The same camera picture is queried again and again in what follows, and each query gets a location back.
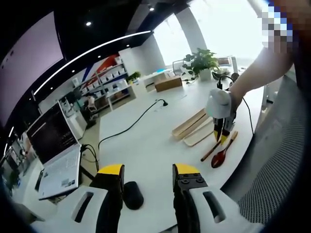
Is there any large lilac wall screen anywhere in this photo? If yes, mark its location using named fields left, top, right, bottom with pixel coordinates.
left=0, top=11, right=66, bottom=127

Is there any large green potted plant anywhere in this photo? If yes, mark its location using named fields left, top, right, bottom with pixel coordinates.
left=182, top=48, right=219, bottom=82

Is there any brown wooden spoon utensil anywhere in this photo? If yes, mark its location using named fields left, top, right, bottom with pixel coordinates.
left=210, top=131, right=239, bottom=169

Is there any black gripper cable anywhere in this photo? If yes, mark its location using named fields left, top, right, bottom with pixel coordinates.
left=217, top=74, right=255, bottom=135

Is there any pale swivel chair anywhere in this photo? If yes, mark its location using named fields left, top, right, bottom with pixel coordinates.
left=172, top=59, right=187, bottom=76

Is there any black power cable with plug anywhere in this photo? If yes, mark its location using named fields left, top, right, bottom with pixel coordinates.
left=98, top=98, right=169, bottom=153

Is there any black computer mouse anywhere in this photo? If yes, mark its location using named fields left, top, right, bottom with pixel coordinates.
left=123, top=181, right=144, bottom=211

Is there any white open laptop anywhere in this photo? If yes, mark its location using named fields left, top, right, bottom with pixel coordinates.
left=26, top=101, right=82, bottom=201

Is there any small green potted plant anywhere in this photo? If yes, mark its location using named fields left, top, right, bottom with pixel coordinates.
left=125, top=71, right=142, bottom=85

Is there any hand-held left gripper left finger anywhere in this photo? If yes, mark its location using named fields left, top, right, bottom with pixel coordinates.
left=30, top=164, right=125, bottom=233

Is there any white storage shelf with boxes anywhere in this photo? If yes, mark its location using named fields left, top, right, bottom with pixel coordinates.
left=72, top=57, right=137, bottom=111

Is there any beige cutlery case lid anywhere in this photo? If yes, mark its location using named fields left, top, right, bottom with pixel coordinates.
left=184, top=118, right=216, bottom=147

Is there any beige cutlery case base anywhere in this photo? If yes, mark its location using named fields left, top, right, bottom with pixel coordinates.
left=172, top=108, right=210, bottom=141

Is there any grey mesh office chair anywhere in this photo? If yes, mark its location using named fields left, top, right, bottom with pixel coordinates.
left=220, top=70, right=308, bottom=225

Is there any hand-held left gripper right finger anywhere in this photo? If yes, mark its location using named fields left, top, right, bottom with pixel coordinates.
left=172, top=163, right=265, bottom=233

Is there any white low bench cabinet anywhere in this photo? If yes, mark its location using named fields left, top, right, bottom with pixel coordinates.
left=143, top=70, right=171, bottom=92

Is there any brown wooden chopstick utensil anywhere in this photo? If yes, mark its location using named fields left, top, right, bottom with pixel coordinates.
left=200, top=139, right=222, bottom=162

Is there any brown cardboard box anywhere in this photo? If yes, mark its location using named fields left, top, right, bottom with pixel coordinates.
left=155, top=75, right=183, bottom=93

